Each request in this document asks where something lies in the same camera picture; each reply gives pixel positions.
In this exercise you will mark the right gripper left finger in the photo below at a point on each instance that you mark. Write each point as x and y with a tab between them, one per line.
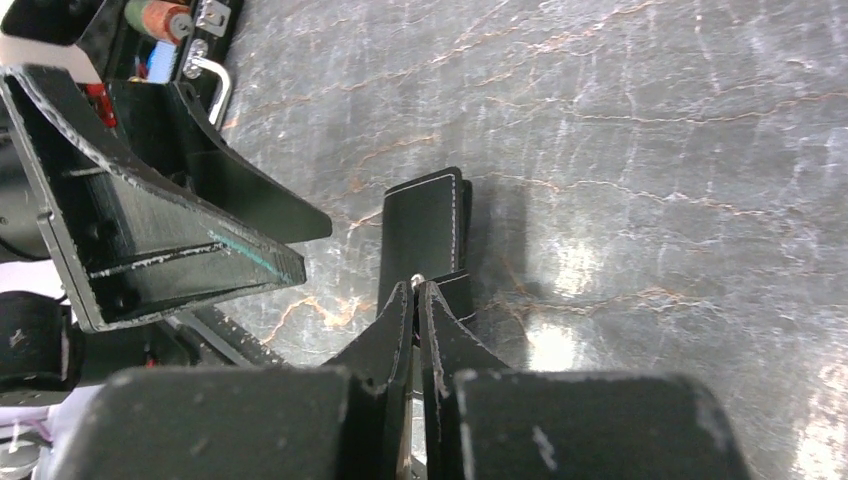
369	396

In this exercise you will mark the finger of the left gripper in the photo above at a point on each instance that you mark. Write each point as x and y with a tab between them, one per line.
167	127
130	247

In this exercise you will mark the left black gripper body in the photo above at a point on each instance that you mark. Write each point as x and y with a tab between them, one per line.
17	51

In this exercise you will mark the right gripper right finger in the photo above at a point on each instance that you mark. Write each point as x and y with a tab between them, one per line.
447	348

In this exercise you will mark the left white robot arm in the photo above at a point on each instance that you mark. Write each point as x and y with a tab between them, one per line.
156	399

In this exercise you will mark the black poker chip case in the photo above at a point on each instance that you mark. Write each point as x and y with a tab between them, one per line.
142	41

